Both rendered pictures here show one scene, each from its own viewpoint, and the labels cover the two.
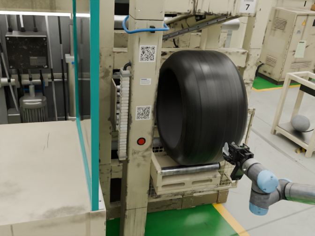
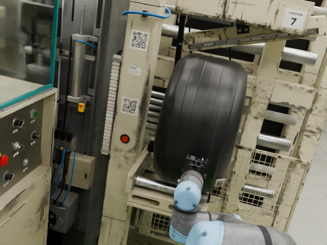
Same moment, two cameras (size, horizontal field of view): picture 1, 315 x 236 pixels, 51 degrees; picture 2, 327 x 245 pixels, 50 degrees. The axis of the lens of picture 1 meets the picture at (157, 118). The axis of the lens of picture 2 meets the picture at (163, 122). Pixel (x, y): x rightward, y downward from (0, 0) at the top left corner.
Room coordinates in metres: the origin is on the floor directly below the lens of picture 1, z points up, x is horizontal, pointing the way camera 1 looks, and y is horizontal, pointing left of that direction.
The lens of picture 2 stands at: (0.17, -0.75, 1.71)
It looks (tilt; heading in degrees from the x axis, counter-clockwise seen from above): 20 degrees down; 27
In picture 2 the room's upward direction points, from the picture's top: 10 degrees clockwise
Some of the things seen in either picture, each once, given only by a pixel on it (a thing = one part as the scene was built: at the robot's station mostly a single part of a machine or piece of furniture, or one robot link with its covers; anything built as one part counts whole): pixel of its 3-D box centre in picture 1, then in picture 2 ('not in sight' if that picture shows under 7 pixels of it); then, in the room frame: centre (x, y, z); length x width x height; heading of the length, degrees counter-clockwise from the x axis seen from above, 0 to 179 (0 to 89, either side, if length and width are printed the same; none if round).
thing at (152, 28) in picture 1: (145, 24); (147, 11); (1.47, 0.09, 1.62); 0.19 x 0.19 x 0.06; 19
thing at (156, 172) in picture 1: (149, 157); (140, 166); (1.52, 0.02, 0.90); 0.40 x 0.03 x 0.10; 19
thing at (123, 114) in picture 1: (123, 116); (113, 106); (1.42, 0.16, 1.19); 0.05 x 0.04 x 0.48; 19
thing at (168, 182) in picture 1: (186, 178); (168, 201); (1.44, -0.19, 0.84); 0.36 x 0.09 x 0.06; 109
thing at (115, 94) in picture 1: (128, 104); (154, 113); (1.86, 0.19, 1.05); 0.20 x 0.15 x 0.30; 109
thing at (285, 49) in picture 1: (293, 46); not in sight; (5.93, -2.31, 0.62); 0.91 x 0.58 x 1.25; 119
